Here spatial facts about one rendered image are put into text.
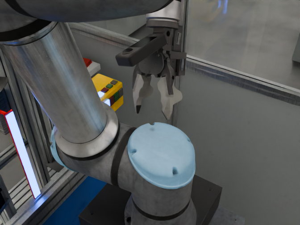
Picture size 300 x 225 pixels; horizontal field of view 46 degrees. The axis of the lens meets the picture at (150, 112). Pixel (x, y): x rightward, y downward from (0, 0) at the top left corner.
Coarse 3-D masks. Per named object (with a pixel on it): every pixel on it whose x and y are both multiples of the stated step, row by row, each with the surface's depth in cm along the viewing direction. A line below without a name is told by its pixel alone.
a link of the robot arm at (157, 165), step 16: (144, 128) 62; (160, 128) 63; (176, 128) 63; (128, 144) 60; (144, 144) 59; (160, 144) 60; (176, 144) 60; (128, 160) 60; (144, 160) 57; (160, 160) 57; (176, 160) 58; (192, 160) 59; (112, 176) 62; (128, 176) 60; (144, 176) 58; (160, 176) 57; (176, 176) 57; (192, 176) 61; (144, 192) 61; (160, 192) 59; (176, 192) 60; (144, 208) 64; (160, 208) 62; (176, 208) 64
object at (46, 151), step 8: (24, 88) 188; (32, 96) 192; (32, 104) 197; (32, 112) 199; (40, 112) 204; (40, 120) 203; (40, 128) 207; (40, 136) 211; (40, 144) 216; (48, 144) 220; (48, 152) 221; (48, 160) 228
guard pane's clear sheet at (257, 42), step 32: (192, 0) 122; (224, 0) 116; (256, 0) 110; (288, 0) 105; (128, 32) 146; (192, 32) 129; (224, 32) 122; (256, 32) 116; (288, 32) 110; (224, 64) 130; (256, 64) 123; (288, 64) 116
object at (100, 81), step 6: (96, 78) 114; (102, 78) 114; (108, 78) 114; (96, 84) 112; (102, 84) 112; (120, 84) 112; (96, 90) 110; (108, 90) 110; (114, 90) 110; (102, 96) 107; (108, 96) 109; (120, 102) 116; (114, 108) 114
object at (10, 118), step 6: (12, 114) 84; (12, 120) 85; (12, 126) 86; (12, 132) 86; (18, 132) 88; (18, 138) 89; (18, 144) 90; (18, 150) 90; (24, 150) 92; (24, 156) 93; (24, 162) 94; (30, 168) 97; (30, 174) 98; (30, 180) 99; (36, 186) 102; (36, 192) 103
